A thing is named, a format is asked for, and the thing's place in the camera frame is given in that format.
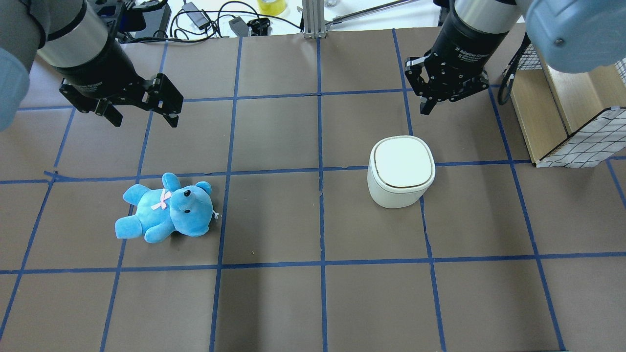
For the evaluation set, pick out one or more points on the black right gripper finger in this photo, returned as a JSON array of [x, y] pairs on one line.
[[422, 77], [456, 92]]

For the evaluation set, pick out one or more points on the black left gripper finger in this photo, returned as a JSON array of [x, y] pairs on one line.
[[164, 98], [106, 109]]

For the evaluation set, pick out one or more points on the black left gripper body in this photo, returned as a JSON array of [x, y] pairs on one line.
[[99, 67]]

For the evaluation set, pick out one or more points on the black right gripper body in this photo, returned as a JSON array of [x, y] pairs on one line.
[[461, 45]]

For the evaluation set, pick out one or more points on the white trash can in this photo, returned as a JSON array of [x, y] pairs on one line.
[[400, 170]]

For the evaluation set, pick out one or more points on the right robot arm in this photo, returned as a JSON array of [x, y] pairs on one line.
[[573, 36]]

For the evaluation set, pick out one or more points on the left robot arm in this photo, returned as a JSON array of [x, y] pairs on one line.
[[64, 33]]

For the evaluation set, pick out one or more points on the black device on desk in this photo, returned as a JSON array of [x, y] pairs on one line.
[[128, 19]]

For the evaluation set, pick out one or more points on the black power adapter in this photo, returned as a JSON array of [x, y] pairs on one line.
[[197, 17]]

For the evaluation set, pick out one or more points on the metal rod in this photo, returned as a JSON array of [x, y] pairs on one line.
[[366, 12]]

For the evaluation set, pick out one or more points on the blue teddy bear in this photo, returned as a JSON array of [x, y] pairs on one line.
[[173, 208]]

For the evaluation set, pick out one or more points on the yellow tape roll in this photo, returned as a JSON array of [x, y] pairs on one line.
[[272, 7]]

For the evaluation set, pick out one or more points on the wire basket with checkered cloth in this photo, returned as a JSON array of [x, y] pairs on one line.
[[567, 120]]

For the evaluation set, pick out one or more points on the aluminium frame post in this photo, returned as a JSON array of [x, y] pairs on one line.
[[313, 19]]

